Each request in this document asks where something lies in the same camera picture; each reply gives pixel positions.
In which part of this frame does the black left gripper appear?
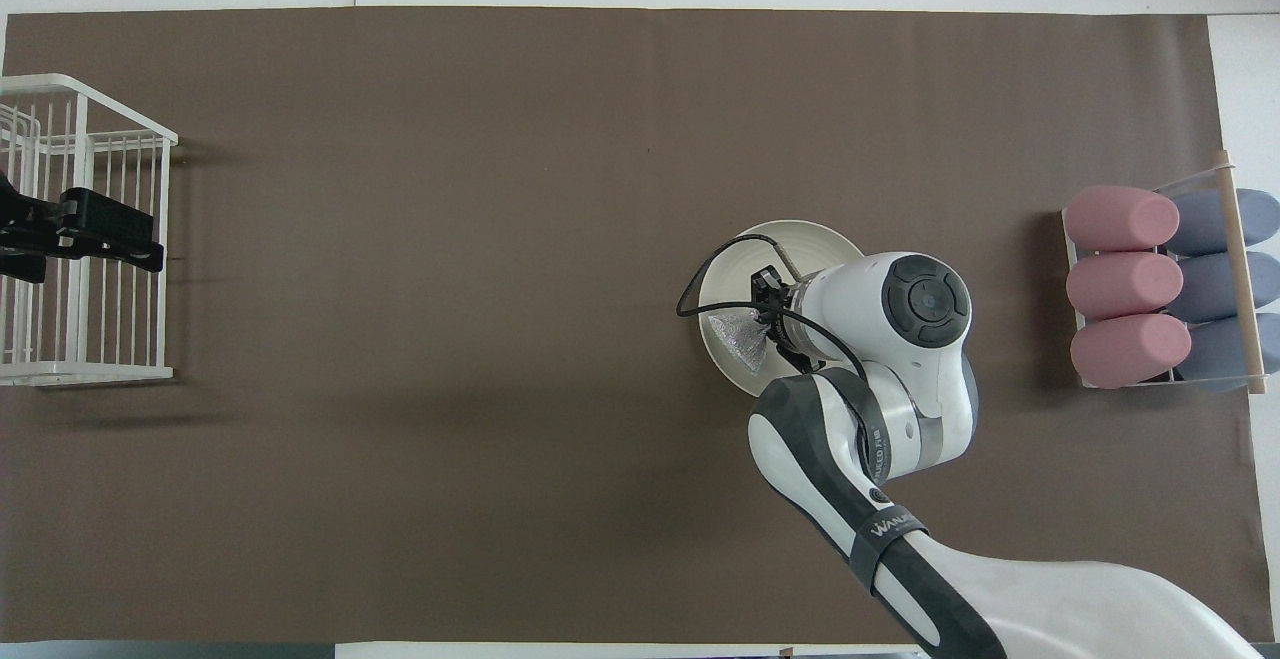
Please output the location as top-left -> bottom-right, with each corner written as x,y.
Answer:
0,174 -> 166,285

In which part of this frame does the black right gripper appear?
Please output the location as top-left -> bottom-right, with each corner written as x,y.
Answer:
750,267 -> 803,372

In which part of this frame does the silver mesh sponge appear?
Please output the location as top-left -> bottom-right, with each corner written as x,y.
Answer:
708,306 -> 773,376

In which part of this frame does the cream round plate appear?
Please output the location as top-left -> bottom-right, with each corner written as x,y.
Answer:
698,220 -> 866,400

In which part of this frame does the pink plastic cup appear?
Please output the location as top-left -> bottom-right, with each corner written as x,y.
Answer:
1066,251 -> 1184,320
1063,186 -> 1181,252
1070,313 -> 1193,390

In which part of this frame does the brown table mat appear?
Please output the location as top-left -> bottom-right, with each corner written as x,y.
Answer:
0,7 -> 1273,645

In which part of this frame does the blue plastic cup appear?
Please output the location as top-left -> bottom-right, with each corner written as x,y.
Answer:
1180,314 -> 1280,393
1170,252 -> 1280,323
1172,189 -> 1280,256

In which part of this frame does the white wire dish rack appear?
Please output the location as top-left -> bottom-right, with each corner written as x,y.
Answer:
0,74 -> 179,387

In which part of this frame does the wire cup rack wooden bar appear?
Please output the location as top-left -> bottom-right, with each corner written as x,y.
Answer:
1060,149 -> 1271,396

